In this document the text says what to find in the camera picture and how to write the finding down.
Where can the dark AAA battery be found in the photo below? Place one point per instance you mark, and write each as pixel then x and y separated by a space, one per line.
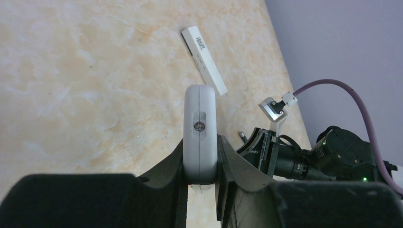
pixel 243 137

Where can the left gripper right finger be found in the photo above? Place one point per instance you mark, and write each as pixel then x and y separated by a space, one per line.
pixel 247 198

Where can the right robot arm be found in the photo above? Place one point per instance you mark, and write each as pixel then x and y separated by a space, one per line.
pixel 338 155

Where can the white grey remote control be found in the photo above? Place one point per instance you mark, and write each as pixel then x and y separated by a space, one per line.
pixel 200 147

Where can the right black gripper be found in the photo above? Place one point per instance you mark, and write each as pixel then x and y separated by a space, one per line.
pixel 286 159

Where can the slim white remote control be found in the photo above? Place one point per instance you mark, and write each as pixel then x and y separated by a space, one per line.
pixel 203 59

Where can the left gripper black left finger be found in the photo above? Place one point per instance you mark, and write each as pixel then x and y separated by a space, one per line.
pixel 156 199

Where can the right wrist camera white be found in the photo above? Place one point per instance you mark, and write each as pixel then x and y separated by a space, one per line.
pixel 276 112

